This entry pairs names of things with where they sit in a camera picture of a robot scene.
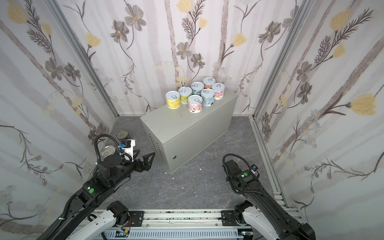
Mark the blue labelled tin can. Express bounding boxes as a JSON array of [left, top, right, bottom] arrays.
[[100, 145, 118, 158]]

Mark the orange labelled can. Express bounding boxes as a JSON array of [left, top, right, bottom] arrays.
[[203, 77, 216, 89]]

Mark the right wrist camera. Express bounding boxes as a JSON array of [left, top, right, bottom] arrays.
[[251, 164, 260, 179]]

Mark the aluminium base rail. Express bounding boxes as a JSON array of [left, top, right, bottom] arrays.
[[80, 207, 267, 240]]

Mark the light blue can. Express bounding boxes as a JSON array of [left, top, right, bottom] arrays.
[[201, 89, 215, 107]]

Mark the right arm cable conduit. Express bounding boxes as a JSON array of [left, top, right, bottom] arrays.
[[222, 153, 268, 197]]

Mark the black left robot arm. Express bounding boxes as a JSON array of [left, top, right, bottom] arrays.
[[38, 152, 156, 240]]

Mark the white slotted cable duct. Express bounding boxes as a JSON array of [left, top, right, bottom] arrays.
[[104, 229, 244, 240]]

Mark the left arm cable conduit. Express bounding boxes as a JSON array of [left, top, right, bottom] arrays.
[[93, 134, 121, 164]]

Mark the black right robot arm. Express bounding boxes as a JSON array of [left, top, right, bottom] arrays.
[[223, 160, 316, 240]]

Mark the pink labelled white-lid can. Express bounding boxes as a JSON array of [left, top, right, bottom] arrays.
[[188, 95, 203, 114]]

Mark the grey metal cabinet box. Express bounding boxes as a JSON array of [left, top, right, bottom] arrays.
[[141, 92, 238, 173]]

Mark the yellow labelled can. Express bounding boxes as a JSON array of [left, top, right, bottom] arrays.
[[166, 91, 181, 110]]

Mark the dark blue tomato can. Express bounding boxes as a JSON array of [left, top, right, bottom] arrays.
[[117, 130, 130, 141]]

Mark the green labelled can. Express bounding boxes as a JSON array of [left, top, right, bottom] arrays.
[[179, 87, 193, 105]]

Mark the teal labelled white-lid can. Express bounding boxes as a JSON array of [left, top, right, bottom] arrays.
[[191, 82, 205, 96]]

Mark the pink fruit labelled can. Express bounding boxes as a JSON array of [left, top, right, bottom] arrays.
[[212, 83, 226, 101]]

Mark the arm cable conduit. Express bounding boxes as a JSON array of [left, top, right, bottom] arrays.
[[222, 153, 268, 197], [93, 134, 121, 164]]

